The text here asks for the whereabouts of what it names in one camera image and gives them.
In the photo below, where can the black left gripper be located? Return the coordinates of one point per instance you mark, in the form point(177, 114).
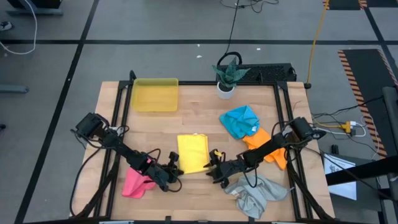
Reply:
point(161, 179)

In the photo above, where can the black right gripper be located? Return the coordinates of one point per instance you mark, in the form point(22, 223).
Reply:
point(231, 168)

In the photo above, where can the yellow microfiber towel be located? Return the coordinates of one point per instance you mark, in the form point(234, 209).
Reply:
point(192, 152)

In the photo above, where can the pink microfiber towel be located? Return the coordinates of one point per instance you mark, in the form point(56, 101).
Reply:
point(133, 186)

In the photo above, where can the yellow plastic bin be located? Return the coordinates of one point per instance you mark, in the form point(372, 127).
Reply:
point(155, 95)

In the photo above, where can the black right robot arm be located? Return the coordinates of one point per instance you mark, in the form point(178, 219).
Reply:
point(270, 144)

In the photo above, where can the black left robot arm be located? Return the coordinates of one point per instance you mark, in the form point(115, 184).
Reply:
point(124, 151)

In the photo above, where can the grey microfiber towel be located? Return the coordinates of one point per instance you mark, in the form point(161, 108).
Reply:
point(255, 196)

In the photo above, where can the orange microfiber towel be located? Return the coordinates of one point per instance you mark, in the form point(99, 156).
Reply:
point(258, 140)

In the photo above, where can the blue microfiber towel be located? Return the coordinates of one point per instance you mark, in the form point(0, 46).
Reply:
point(239, 121)

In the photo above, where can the yellow tape tag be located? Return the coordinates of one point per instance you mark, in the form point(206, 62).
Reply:
point(218, 153)

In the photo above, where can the snake plant in white pot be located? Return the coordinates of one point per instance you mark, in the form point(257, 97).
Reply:
point(229, 76)

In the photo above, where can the black perforated box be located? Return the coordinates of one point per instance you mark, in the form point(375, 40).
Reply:
point(270, 73)

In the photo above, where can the small black clip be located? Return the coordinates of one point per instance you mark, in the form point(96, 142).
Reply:
point(335, 149)

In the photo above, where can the white paper sheet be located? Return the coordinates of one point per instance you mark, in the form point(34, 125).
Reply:
point(340, 189)

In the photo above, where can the yellow plug adapter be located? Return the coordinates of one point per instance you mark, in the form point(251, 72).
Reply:
point(345, 126)

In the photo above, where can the black metal beam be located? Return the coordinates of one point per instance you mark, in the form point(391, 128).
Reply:
point(357, 171)

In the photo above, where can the black hazard-striped mat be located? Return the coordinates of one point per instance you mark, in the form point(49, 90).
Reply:
point(345, 3)
point(367, 81)

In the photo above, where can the dark grey pole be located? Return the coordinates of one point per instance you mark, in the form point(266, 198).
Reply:
point(391, 124)

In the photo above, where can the grey desk foot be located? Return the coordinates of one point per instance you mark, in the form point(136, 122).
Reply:
point(12, 89)
point(34, 12)

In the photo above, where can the person's shoe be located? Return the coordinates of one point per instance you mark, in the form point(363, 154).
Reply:
point(5, 25)

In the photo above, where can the black metal table frame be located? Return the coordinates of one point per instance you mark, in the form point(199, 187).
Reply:
point(199, 83)

